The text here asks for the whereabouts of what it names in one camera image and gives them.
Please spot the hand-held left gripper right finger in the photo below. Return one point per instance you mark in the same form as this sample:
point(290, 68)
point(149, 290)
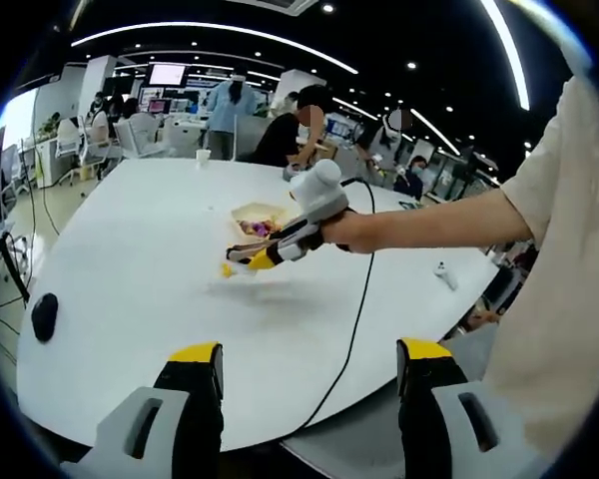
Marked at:
point(424, 399)

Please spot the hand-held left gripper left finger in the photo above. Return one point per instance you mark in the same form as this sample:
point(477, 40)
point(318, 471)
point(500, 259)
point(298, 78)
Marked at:
point(194, 409)

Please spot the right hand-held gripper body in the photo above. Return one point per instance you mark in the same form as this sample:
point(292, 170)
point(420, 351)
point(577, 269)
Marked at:
point(319, 192)

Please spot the purple food packet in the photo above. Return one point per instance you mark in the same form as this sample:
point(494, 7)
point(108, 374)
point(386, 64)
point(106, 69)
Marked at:
point(262, 228)

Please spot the pink food tongs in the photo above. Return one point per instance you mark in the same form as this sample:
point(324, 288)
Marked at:
point(244, 249)

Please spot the beige hexagonal food container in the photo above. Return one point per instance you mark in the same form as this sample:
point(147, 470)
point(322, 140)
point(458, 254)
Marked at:
point(252, 209)

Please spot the yellow clear food packet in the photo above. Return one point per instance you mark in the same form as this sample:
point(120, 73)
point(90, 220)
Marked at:
point(225, 271)

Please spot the person's right hand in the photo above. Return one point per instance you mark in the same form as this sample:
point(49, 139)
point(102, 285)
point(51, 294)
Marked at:
point(349, 232)

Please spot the grey fabric chair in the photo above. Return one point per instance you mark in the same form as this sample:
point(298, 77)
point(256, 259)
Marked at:
point(471, 351)

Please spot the grey office chair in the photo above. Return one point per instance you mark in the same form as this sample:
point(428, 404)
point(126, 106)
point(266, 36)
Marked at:
point(249, 137)

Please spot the blue cloth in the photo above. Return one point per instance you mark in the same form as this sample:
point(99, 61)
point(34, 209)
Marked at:
point(408, 204)

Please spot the white paper cup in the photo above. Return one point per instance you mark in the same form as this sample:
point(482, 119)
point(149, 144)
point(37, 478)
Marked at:
point(203, 158)

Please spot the small white device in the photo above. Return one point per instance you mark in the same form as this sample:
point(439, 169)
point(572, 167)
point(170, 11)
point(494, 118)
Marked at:
point(444, 274)

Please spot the black tripod stand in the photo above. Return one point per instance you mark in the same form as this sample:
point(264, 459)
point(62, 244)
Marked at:
point(474, 164)

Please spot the black computer mouse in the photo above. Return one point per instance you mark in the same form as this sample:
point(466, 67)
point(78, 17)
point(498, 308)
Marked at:
point(45, 317)

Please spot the small pink desk monitor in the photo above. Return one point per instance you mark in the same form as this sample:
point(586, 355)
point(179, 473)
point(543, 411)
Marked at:
point(159, 105)

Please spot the white ceiling air conditioner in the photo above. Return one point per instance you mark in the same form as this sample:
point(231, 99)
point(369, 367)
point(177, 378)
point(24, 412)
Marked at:
point(279, 3)

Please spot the white bright display screen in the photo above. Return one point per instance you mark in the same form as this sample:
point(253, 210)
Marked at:
point(166, 75)

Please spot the operator in beige shirt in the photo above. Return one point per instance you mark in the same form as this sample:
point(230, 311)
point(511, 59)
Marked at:
point(564, 259)

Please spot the ceiling light strip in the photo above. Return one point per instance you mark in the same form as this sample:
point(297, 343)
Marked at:
point(513, 55)
point(204, 25)

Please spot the black floor stand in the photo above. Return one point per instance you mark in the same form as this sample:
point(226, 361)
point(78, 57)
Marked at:
point(15, 269)

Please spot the white office chair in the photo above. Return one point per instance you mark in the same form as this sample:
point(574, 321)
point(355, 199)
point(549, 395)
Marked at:
point(67, 140)

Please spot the green potted plant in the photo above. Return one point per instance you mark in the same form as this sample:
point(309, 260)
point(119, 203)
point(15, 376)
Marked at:
point(50, 125)

